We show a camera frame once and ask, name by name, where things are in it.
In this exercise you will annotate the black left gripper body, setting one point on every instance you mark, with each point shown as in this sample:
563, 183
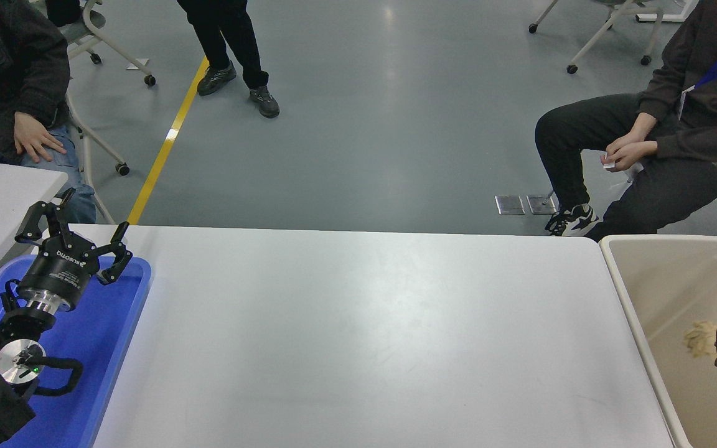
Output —
60, 274

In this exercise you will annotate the tan paper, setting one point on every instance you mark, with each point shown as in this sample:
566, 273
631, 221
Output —
701, 339

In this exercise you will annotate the person's left hand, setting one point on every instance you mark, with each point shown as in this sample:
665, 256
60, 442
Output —
635, 154
32, 134

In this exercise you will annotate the person's right hand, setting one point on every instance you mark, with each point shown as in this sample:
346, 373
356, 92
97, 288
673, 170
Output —
635, 132

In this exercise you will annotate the white office chair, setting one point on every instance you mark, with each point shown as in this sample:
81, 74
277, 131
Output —
149, 79
122, 168
572, 69

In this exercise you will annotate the blue plastic tray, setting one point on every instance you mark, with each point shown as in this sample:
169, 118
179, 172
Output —
109, 348

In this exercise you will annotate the black garment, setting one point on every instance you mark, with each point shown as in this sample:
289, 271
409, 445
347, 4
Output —
63, 9

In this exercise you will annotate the standing person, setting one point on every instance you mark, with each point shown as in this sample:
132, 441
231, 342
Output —
234, 31

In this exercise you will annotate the metal floor outlet cover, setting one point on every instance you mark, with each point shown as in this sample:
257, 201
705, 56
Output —
539, 204
510, 205

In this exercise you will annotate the seated person with badge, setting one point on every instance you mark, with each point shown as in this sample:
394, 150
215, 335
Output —
582, 124

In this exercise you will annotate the large pale bin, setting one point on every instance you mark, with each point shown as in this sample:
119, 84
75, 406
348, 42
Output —
657, 280

